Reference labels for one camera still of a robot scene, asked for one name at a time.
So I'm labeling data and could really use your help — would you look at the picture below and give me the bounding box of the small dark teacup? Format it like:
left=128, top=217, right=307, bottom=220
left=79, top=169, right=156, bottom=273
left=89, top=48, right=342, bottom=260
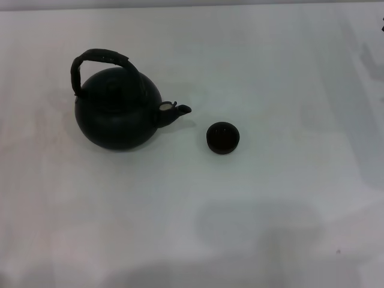
left=206, top=121, right=241, bottom=155

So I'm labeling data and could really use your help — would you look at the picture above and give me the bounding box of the black round teapot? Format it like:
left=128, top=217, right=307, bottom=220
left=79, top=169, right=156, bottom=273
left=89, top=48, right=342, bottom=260
left=70, top=47, right=193, bottom=152

